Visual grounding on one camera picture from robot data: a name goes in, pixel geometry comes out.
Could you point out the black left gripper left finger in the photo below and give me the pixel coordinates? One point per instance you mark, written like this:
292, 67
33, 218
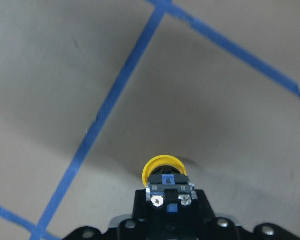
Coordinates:
142, 207

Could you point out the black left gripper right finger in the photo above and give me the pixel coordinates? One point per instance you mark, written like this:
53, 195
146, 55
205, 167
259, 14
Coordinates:
200, 209

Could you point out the yellow push button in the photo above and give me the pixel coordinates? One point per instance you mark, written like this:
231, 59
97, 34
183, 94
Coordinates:
167, 185

